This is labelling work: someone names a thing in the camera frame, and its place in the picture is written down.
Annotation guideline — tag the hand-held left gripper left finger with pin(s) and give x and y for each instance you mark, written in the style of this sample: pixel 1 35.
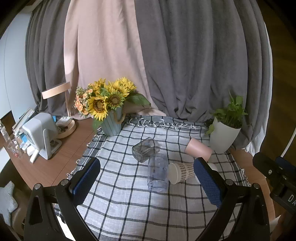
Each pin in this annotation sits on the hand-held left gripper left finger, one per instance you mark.
pixel 85 181

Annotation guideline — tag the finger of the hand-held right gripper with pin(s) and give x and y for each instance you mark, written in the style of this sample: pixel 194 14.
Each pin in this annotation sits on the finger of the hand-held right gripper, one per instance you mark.
pixel 266 164
pixel 286 164

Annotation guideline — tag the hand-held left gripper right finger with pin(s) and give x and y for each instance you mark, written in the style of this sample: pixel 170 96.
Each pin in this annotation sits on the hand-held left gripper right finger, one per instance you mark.
pixel 208 183

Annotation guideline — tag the white cup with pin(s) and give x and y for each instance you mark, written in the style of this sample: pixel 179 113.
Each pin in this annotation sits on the white cup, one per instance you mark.
pixel 212 167

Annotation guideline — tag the checked paper cup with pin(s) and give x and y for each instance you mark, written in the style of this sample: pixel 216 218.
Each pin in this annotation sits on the checked paper cup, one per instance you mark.
pixel 181 172

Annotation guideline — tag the pink cup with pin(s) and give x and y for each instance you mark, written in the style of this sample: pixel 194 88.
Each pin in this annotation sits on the pink cup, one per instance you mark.
pixel 198 149

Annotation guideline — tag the dark grey glass cup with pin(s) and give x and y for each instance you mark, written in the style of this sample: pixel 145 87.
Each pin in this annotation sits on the dark grey glass cup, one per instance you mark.
pixel 144 149

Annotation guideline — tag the checked tablecloth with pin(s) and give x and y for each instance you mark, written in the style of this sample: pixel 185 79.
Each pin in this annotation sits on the checked tablecloth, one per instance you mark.
pixel 129 197

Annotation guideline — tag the white plant pot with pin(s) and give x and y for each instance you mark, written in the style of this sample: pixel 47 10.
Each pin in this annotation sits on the white plant pot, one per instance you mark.
pixel 223 136

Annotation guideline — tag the white remote control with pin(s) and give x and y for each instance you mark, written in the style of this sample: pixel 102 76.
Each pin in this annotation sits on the white remote control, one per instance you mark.
pixel 34 156

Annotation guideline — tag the grey-blue ribbed vase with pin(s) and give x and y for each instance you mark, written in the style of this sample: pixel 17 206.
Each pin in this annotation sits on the grey-blue ribbed vase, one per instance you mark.
pixel 112 122

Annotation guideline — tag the green potted plant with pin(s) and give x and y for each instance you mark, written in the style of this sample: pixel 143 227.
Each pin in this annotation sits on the green potted plant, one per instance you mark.
pixel 230 111

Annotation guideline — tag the white projector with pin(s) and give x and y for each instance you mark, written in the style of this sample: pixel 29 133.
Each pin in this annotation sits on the white projector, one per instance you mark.
pixel 40 132

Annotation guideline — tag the clear plastic box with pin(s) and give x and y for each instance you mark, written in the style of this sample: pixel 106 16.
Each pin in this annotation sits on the clear plastic box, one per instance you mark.
pixel 15 147

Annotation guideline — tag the striped star cushion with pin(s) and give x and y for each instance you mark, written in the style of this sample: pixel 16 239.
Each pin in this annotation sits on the striped star cushion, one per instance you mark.
pixel 8 202

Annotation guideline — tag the sunflower bouquet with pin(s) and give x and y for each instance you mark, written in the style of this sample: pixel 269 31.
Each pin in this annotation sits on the sunflower bouquet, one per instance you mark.
pixel 104 99

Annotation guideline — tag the row of books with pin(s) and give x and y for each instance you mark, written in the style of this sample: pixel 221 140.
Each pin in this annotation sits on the row of books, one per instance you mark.
pixel 23 119

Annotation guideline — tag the clear plastic bottle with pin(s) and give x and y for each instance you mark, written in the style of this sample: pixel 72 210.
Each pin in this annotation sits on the clear plastic bottle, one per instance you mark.
pixel 5 134

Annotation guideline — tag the wooden desk lamp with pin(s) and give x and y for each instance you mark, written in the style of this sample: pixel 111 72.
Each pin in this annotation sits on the wooden desk lamp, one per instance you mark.
pixel 60 90

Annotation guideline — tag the grey curtain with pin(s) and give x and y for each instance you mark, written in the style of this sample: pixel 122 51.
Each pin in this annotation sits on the grey curtain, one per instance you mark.
pixel 196 58

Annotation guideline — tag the pink curtain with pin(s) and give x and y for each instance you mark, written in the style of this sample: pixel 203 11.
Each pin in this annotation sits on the pink curtain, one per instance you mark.
pixel 101 46

